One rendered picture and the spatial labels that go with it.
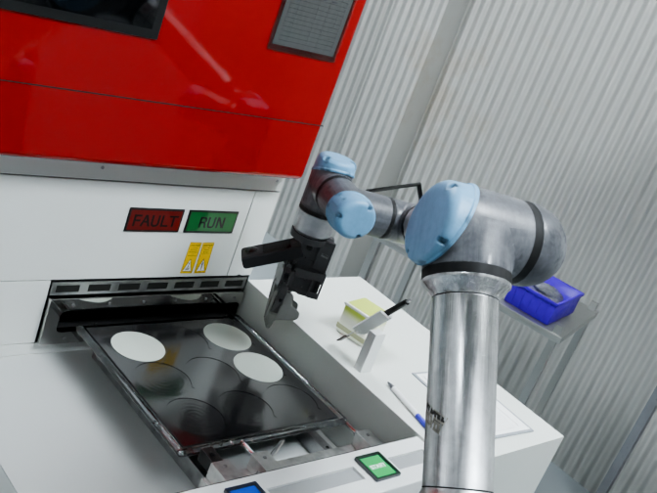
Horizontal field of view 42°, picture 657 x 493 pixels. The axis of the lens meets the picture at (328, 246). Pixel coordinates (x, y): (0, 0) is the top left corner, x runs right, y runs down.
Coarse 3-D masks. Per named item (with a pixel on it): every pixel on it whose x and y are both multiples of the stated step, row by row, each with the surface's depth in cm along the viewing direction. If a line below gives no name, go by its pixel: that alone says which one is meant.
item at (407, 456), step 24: (336, 456) 136; (384, 456) 141; (408, 456) 144; (240, 480) 122; (264, 480) 124; (288, 480) 126; (312, 480) 129; (336, 480) 131; (360, 480) 132; (384, 480) 135; (408, 480) 137
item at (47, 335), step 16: (48, 304) 153; (64, 304) 154; (80, 304) 157; (96, 304) 159; (112, 304) 162; (128, 304) 164; (144, 304) 167; (160, 304) 169; (176, 304) 172; (240, 304) 184; (48, 320) 154; (176, 320) 176; (192, 320) 179; (48, 336) 156; (64, 336) 158; (80, 336) 161
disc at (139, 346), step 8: (112, 336) 157; (120, 336) 157; (128, 336) 158; (136, 336) 159; (144, 336) 160; (152, 336) 161; (112, 344) 154; (120, 344) 155; (128, 344) 156; (136, 344) 157; (144, 344) 158; (152, 344) 159; (160, 344) 160; (120, 352) 153; (128, 352) 154; (136, 352) 154; (144, 352) 155; (152, 352) 156; (160, 352) 157; (144, 360) 153; (152, 360) 154
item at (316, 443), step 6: (306, 432) 160; (312, 432) 160; (300, 438) 161; (306, 438) 160; (312, 438) 159; (318, 438) 159; (306, 444) 160; (312, 444) 159; (318, 444) 158; (324, 444) 158; (312, 450) 159; (318, 450) 158
